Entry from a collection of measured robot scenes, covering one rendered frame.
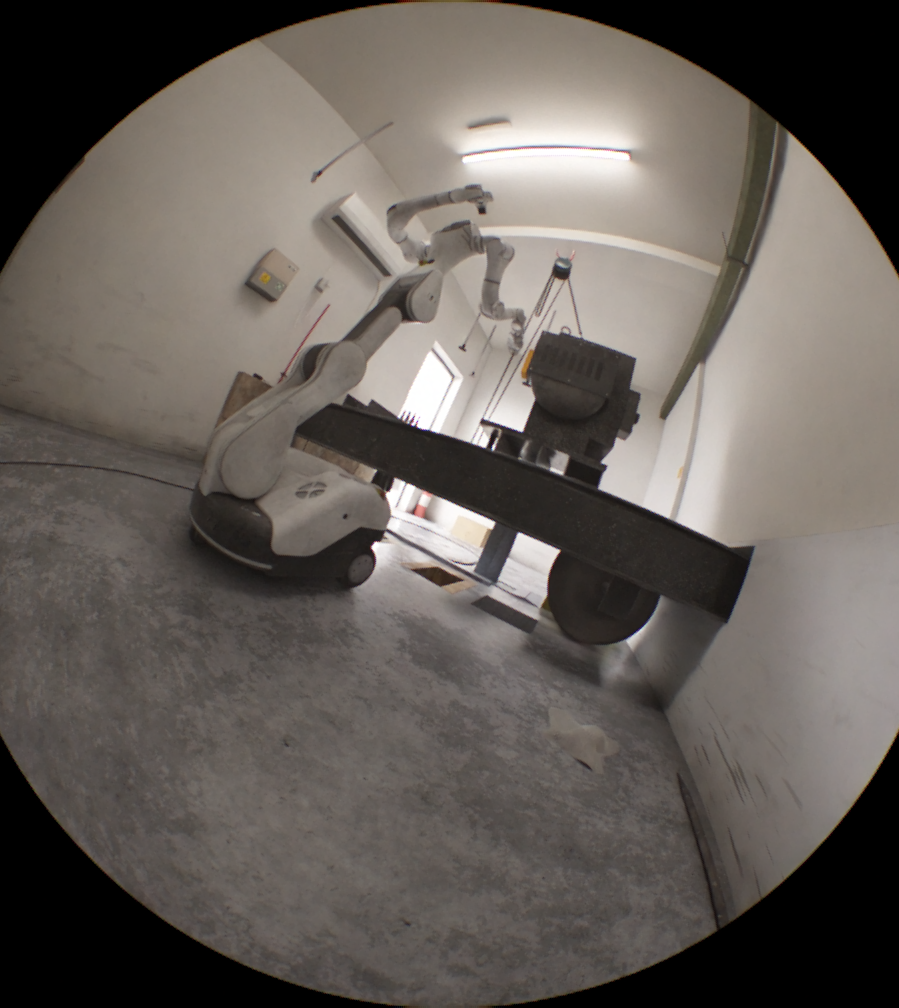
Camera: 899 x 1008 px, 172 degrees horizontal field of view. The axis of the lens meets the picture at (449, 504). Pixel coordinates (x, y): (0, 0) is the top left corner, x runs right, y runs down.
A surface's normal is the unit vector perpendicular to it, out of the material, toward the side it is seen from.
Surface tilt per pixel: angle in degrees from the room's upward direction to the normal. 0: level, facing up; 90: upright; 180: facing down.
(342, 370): 90
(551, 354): 90
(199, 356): 90
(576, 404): 90
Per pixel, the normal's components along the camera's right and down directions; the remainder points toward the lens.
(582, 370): -0.29, -0.10
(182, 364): 0.83, 0.36
